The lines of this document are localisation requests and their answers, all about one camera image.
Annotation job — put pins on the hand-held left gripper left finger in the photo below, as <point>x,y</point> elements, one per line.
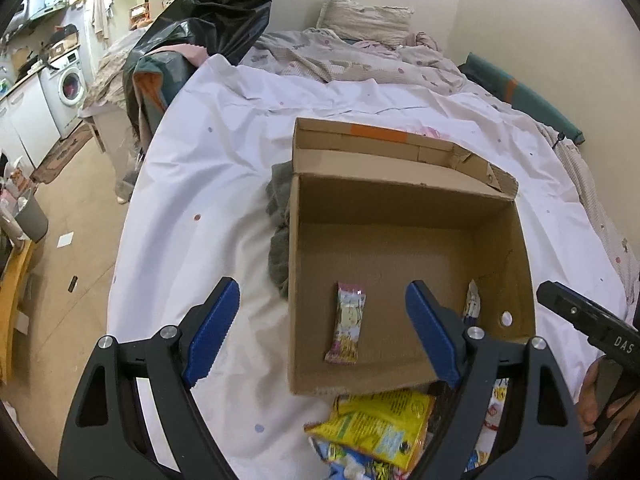
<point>212,330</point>

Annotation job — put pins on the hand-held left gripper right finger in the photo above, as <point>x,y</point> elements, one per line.
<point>430,330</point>

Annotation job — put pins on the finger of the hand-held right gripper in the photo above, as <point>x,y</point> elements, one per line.
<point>565,302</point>

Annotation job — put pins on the small white snack packet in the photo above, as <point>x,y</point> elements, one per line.
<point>472,305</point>

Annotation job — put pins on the pink snack bar packet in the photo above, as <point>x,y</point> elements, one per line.
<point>345,320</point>

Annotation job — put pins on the brown cardboard box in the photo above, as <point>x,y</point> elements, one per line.
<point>400,240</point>

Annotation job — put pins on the yellow snack packet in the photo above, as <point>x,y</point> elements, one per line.
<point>380,420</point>

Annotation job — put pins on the person's right hand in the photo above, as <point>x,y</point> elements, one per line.
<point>592,400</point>

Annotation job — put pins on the grey cloth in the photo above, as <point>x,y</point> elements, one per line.
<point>280,260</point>

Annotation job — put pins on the small black object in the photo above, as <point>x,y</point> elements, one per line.
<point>73,283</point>

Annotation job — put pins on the white paper sheet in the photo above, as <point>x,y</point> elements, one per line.
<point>65,240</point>

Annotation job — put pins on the yellow wooden furniture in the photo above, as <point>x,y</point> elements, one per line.
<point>15,280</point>

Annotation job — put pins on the teal rolled mat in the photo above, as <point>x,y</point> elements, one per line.
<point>530,100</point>

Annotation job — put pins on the grey bin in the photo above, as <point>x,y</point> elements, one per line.
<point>32,220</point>

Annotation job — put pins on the brown rug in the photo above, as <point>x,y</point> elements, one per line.
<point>65,150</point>

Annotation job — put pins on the teal orange cushion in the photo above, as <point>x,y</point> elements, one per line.
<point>150,85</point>

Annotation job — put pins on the beige blanket pile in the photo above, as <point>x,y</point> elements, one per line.
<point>112,70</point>

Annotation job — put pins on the white cabinet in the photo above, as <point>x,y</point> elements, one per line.
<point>30,115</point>

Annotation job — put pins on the white washing machine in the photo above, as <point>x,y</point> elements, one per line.
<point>67,85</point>

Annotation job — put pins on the floral duvet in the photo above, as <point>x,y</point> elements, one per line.
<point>310,55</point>

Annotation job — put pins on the beige striped pillow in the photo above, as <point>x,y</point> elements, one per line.
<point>365,20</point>

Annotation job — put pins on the small cardboard box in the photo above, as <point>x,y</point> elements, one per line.
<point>62,45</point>

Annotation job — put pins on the orange box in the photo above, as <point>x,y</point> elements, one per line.
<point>140,16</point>

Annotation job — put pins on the black plastic bag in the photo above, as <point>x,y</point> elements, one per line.
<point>220,5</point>

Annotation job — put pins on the hanging white towel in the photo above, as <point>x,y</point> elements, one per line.
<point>100,10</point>

